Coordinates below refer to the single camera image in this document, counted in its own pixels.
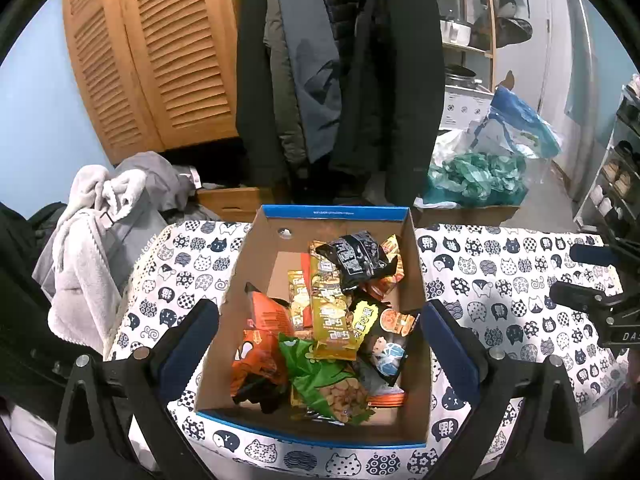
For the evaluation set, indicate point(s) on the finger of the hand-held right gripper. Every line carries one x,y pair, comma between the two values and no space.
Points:
580,297
595,255

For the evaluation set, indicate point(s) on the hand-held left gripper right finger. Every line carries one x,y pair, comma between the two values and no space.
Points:
450,347

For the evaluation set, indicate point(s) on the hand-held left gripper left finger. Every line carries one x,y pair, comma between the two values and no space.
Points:
185,347

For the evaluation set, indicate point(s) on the black burger-print snack packet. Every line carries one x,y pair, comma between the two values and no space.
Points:
385,345

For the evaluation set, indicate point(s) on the large orange chip bag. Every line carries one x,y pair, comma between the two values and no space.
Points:
262,345

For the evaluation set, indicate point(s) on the blue cardboard box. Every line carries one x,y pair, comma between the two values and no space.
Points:
250,270

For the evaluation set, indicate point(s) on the long yellow cracker packet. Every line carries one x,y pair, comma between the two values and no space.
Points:
335,315

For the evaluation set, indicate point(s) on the green snack bag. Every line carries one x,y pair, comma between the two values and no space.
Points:
330,390

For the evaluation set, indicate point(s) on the orange-red snack packet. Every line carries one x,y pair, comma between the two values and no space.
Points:
304,265

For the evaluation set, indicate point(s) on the group of shoes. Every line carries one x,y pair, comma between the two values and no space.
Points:
617,180

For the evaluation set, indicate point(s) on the cat-print tablecloth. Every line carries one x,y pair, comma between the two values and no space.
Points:
500,270

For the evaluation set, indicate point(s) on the white shoe rack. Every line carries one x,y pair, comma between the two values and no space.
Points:
607,160

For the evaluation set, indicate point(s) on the white fleece blanket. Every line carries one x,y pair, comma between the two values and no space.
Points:
85,260

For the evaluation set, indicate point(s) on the teal-edged cardboard box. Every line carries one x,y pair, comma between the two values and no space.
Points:
465,215

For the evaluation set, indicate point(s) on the wooden crate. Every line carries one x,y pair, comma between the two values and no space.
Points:
230,205

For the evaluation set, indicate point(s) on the blue plastic bag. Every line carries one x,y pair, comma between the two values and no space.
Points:
525,120

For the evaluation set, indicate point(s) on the black bag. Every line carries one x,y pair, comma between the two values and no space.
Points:
30,310

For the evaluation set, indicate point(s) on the white door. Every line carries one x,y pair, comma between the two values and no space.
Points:
560,85

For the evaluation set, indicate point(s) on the white plastic bag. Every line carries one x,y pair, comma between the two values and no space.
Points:
460,145

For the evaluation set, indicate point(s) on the grey garment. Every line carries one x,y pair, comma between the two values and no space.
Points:
150,175

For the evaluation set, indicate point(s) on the white printed carton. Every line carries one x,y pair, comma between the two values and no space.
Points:
465,107

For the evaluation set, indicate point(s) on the dark metal pot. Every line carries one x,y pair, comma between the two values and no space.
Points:
460,75

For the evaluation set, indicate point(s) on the grey hanging bag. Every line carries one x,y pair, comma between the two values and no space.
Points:
512,27

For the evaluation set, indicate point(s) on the dark olive coat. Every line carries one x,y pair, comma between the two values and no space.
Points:
255,110

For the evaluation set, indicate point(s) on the long black coat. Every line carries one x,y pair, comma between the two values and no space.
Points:
395,85

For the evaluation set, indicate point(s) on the wooden shelf rack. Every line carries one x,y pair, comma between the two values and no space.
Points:
487,10

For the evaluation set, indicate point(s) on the grey jacket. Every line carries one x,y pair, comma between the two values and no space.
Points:
310,90

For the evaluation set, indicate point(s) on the wooden louvered wardrobe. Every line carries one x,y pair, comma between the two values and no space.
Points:
150,60

